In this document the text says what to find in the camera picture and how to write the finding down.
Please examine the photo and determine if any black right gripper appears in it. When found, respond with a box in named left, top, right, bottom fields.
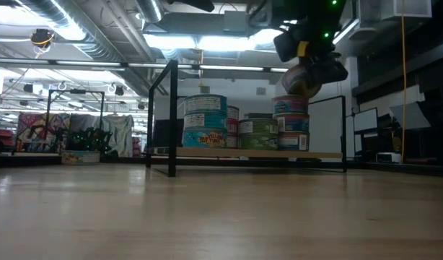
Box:
left=296, top=19, right=349, bottom=86

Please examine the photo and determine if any gold-lid Wild Planet can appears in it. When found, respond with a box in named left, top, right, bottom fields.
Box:
left=272, top=95, right=310, bottom=116
left=275, top=113, right=310, bottom=134
left=277, top=131, right=310, bottom=152
left=281, top=64, right=323, bottom=99

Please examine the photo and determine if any silver-lid green-label can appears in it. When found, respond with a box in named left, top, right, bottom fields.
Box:
left=237, top=133, right=279, bottom=151
left=238, top=118, right=279, bottom=136

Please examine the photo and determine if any silver-lid teal tuna can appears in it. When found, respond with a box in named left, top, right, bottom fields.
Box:
left=181, top=128, right=229, bottom=149
left=61, top=149, right=101, bottom=166

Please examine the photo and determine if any white monitor screen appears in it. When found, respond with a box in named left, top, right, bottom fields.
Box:
left=353, top=107, right=380, bottom=133

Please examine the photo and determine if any small white box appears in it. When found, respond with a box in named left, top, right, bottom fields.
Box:
left=375, top=151, right=403, bottom=164

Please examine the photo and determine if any white hanging cloth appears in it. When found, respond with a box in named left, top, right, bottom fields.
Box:
left=100, top=114, right=135, bottom=158

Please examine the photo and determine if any long ceiling light tube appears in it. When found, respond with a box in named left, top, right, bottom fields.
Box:
left=0, top=57, right=291, bottom=73

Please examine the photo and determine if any black yellow ceiling reel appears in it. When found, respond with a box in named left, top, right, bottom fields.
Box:
left=29, top=28, right=56, bottom=50

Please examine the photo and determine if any colourful patterned cloth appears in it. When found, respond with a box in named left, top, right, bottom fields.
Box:
left=15, top=112, right=71, bottom=152

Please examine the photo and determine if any yellow cable tag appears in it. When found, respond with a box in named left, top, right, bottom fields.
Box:
left=297, top=40, right=310, bottom=59

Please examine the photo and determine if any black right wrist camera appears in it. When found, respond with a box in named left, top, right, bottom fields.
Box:
left=273, top=31, right=299, bottom=64

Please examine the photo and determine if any wooden tray with wire handles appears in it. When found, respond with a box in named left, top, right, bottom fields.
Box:
left=145, top=59, right=348, bottom=178

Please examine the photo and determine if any round metal ceiling duct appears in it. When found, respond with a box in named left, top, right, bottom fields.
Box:
left=134, top=0, right=165, bottom=23

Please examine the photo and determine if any large ribbed ceiling duct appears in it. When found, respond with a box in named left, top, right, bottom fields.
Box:
left=15, top=0, right=161, bottom=97

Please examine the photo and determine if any black stand frame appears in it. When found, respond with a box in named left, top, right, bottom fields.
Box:
left=44, top=88, right=106, bottom=152

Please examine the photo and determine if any black table frame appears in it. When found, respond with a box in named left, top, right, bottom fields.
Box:
left=0, top=151, right=443, bottom=178

